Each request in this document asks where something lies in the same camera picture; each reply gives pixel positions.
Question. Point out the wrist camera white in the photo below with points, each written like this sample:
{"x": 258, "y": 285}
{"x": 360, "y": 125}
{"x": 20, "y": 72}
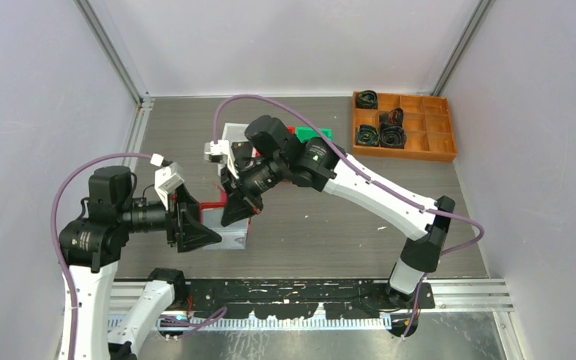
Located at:
{"x": 167, "y": 178}
{"x": 220, "y": 152}

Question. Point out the red plastic bin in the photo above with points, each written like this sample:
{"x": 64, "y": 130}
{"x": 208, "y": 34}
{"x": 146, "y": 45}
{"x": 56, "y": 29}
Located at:
{"x": 291, "y": 130}

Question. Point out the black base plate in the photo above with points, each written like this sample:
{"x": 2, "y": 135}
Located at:
{"x": 289, "y": 299}

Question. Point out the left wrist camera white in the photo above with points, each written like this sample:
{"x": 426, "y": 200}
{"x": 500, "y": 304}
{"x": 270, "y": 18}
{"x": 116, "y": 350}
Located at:
{"x": 167, "y": 178}

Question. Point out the green plastic bin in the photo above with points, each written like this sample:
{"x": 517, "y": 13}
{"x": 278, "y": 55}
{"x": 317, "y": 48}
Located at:
{"x": 304, "y": 133}

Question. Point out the black credit card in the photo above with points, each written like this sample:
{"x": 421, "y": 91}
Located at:
{"x": 242, "y": 151}

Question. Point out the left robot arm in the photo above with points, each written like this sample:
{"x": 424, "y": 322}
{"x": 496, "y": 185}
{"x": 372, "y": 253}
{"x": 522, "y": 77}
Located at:
{"x": 91, "y": 247}

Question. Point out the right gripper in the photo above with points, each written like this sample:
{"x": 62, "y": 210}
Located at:
{"x": 238, "y": 205}

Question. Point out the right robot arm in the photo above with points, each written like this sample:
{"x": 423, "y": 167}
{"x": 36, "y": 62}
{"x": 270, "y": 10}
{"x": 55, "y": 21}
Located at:
{"x": 271, "y": 154}

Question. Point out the orange compartment tray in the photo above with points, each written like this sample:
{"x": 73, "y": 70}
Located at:
{"x": 427, "y": 123}

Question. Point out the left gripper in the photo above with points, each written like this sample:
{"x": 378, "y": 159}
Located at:
{"x": 188, "y": 231}

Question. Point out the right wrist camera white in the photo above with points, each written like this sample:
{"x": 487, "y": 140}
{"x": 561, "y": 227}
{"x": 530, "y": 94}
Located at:
{"x": 220, "y": 152}

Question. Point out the white plastic bin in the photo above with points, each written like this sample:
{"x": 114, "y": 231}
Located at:
{"x": 235, "y": 132}

